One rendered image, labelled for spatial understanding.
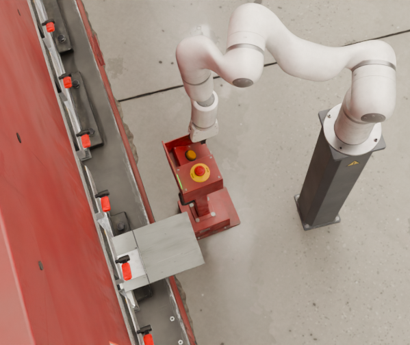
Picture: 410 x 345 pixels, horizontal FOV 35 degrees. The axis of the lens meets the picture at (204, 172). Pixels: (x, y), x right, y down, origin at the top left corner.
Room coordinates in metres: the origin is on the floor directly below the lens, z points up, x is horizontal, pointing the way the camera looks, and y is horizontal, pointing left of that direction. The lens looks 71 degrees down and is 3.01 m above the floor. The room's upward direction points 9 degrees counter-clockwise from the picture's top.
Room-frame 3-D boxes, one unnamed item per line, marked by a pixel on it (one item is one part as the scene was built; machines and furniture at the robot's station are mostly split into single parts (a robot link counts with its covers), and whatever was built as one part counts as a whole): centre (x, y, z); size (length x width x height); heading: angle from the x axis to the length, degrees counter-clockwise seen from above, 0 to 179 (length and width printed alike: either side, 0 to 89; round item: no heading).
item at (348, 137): (0.75, -0.50, 1.09); 0.19 x 0.19 x 0.18
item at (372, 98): (0.72, -0.50, 1.30); 0.19 x 0.12 x 0.24; 166
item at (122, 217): (0.47, 0.28, 0.89); 0.30 x 0.05 x 0.03; 11
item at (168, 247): (0.45, 0.19, 1.00); 0.26 x 0.18 x 0.01; 101
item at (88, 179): (0.59, 0.37, 1.26); 0.15 x 0.09 x 0.17; 11
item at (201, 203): (0.80, 0.04, 0.39); 0.05 x 0.05 x 0.54; 13
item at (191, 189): (0.80, 0.04, 0.75); 0.20 x 0.16 x 0.18; 13
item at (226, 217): (0.81, 0.01, 0.06); 0.25 x 0.20 x 0.12; 103
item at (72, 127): (0.79, 0.40, 1.26); 0.15 x 0.09 x 0.17; 11
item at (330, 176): (0.75, -0.50, 0.50); 0.18 x 0.18 x 1.00; 5
